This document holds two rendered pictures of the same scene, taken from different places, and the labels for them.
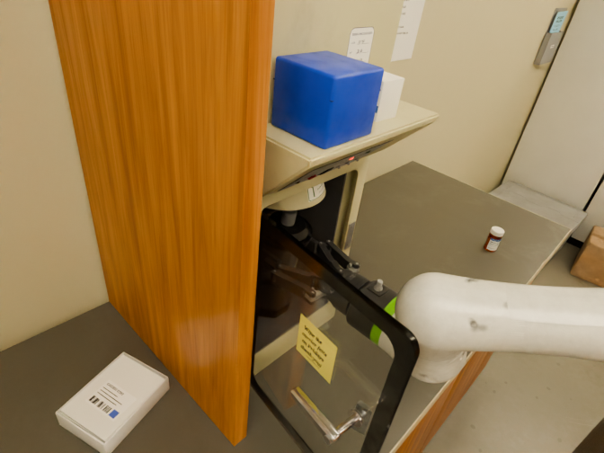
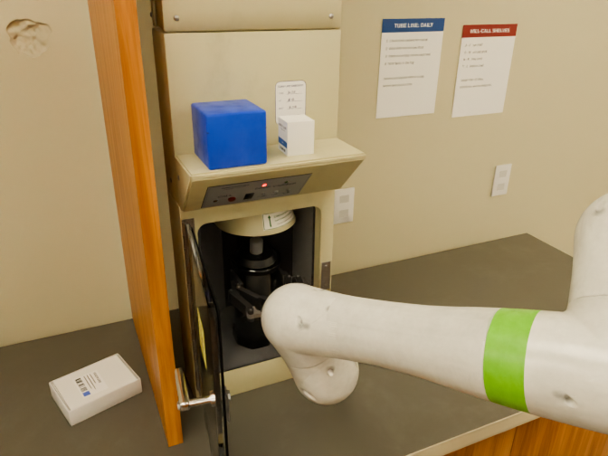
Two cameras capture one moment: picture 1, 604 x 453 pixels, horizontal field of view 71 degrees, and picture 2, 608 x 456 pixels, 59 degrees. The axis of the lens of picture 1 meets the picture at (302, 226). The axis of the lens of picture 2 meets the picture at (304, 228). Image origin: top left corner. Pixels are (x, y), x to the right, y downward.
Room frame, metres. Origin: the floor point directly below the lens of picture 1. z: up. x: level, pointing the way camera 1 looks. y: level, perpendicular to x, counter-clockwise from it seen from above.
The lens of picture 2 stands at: (-0.19, -0.51, 1.79)
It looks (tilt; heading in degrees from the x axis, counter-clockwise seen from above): 25 degrees down; 26
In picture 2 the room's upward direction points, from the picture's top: 1 degrees clockwise
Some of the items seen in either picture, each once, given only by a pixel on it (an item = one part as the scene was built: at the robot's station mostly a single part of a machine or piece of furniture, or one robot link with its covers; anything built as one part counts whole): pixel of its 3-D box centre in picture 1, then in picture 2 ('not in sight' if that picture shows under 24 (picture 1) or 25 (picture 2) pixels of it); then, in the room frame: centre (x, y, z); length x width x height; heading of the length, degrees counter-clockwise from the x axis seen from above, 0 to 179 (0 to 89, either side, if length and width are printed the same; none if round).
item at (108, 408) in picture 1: (116, 399); (96, 387); (0.46, 0.31, 0.96); 0.16 x 0.12 x 0.04; 157
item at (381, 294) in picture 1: (374, 306); not in sight; (0.55, -0.15, 1.20); 0.09 x 0.06 x 0.12; 140
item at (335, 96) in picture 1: (325, 97); (228, 133); (0.55, -0.01, 1.56); 0.10 x 0.10 x 0.09; 50
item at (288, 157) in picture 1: (349, 150); (271, 180); (0.61, -0.06, 1.46); 0.32 x 0.12 x 0.10; 140
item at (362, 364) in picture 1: (306, 366); (204, 360); (0.41, -0.03, 1.19); 0.30 x 0.01 x 0.40; 44
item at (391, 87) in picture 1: (377, 95); (296, 135); (0.65, -0.09, 1.54); 0.05 x 0.05 x 0.06; 47
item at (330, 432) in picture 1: (324, 409); (192, 387); (0.34, -0.06, 1.20); 0.10 x 0.05 x 0.03; 44
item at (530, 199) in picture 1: (528, 221); not in sight; (2.78, -1.69, 0.17); 0.60 x 0.42 x 0.33; 48
